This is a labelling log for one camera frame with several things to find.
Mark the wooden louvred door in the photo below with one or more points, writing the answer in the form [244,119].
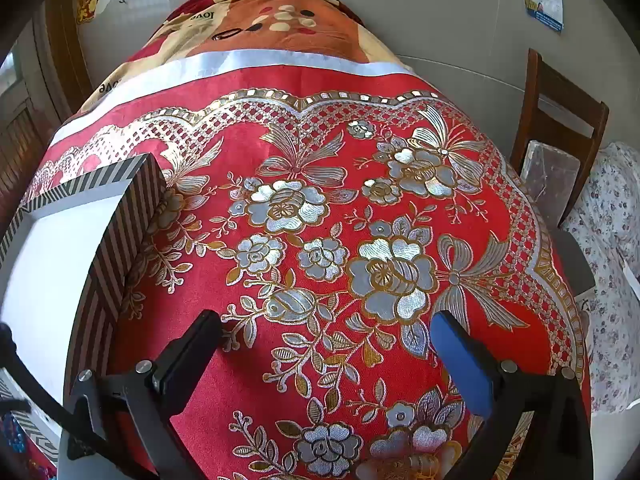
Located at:
[20,160]

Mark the striped shallow tray box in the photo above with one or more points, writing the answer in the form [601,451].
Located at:
[50,260]

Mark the floral patterned cloth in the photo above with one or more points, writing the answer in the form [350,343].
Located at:
[610,210]

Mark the wooden chair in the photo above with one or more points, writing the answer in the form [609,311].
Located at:
[555,95]

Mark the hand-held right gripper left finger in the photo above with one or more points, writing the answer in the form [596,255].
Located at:
[190,355]

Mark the red floral tablecloth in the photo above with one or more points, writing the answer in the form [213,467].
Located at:
[325,160]

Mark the printed blanket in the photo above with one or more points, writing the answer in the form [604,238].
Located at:
[280,35]

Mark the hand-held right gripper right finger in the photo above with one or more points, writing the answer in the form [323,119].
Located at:
[462,365]

